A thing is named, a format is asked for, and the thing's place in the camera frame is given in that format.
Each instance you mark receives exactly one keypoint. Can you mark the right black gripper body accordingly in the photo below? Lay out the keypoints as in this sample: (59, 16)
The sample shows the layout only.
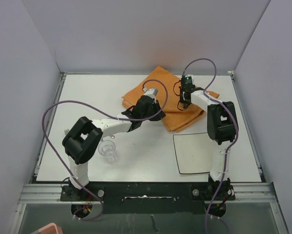
(181, 96)

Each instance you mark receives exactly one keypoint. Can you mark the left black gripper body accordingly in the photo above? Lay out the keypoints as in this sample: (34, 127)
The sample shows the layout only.
(153, 110)

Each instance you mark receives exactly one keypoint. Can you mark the orange cloth placemat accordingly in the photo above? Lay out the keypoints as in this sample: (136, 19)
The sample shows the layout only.
(175, 120)

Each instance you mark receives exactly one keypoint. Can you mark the clear plastic cup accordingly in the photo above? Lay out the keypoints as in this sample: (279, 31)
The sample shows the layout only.
(107, 149)

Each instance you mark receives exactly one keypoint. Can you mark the white square plate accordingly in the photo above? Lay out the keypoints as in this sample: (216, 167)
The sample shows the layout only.
(193, 153)

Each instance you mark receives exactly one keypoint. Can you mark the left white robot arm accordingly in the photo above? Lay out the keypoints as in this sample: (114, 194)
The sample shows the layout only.
(83, 139)

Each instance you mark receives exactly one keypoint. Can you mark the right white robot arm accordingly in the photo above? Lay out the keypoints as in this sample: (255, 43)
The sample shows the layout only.
(222, 126)

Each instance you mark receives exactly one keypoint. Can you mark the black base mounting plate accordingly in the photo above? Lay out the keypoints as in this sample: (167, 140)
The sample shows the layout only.
(149, 197)

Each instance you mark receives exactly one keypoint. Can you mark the pink box corner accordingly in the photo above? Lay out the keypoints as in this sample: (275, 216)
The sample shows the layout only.
(51, 228)

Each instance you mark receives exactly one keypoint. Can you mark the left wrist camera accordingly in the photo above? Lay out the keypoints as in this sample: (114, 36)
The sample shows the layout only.
(152, 93)

